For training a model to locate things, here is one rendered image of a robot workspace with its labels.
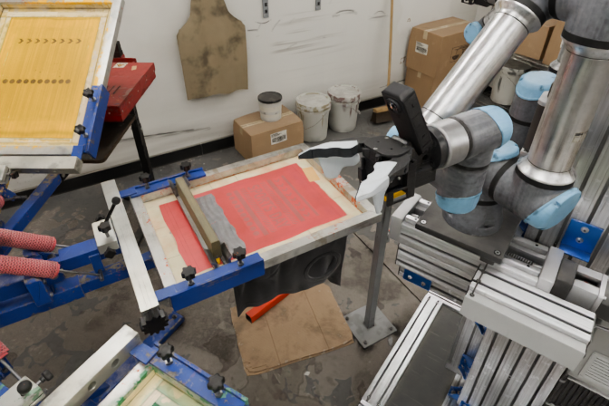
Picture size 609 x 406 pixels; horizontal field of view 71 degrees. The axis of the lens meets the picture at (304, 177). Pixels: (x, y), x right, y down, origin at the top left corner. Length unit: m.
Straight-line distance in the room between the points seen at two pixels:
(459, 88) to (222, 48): 2.76
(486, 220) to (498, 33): 0.49
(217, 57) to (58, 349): 2.20
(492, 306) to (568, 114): 0.48
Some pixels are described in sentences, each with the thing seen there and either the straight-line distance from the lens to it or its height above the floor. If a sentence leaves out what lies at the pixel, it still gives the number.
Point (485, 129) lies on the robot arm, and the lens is 0.74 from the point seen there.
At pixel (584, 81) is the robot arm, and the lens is 0.92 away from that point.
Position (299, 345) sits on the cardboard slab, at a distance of 2.38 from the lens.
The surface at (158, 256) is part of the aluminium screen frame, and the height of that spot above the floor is 0.99.
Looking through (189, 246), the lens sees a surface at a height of 0.96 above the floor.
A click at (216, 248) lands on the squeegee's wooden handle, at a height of 1.03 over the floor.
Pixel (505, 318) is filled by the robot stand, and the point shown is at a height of 1.16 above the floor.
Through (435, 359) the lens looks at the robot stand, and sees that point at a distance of 2.20.
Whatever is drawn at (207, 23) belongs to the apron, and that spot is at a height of 1.11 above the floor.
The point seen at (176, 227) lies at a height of 0.96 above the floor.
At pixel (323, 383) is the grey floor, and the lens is 2.30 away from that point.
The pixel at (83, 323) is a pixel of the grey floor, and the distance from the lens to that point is 2.76.
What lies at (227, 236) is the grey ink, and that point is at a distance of 1.56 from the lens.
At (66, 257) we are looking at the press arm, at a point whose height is 1.04.
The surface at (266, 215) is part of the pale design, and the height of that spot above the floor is 0.96.
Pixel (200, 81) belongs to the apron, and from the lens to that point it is 3.50.
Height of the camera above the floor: 2.01
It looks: 35 degrees down
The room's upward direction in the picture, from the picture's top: straight up
